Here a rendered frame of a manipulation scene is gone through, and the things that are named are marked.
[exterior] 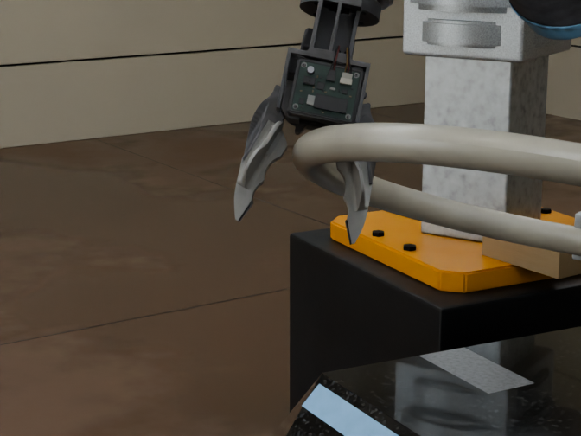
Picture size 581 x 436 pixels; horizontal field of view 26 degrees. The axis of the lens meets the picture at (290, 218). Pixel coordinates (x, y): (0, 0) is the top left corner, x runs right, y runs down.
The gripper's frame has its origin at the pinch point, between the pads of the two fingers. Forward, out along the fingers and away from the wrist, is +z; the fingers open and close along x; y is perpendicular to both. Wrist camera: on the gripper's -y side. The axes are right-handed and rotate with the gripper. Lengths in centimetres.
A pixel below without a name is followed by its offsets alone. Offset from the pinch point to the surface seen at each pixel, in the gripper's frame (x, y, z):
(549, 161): 16.7, 23.6, -5.7
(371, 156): 4.8, 15.4, -4.9
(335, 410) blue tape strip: 9, -55, 18
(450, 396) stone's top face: 23, -54, 13
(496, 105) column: 31, -132, -42
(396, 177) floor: 38, -562, -85
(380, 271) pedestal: 16, -138, -6
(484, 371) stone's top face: 28, -62, 9
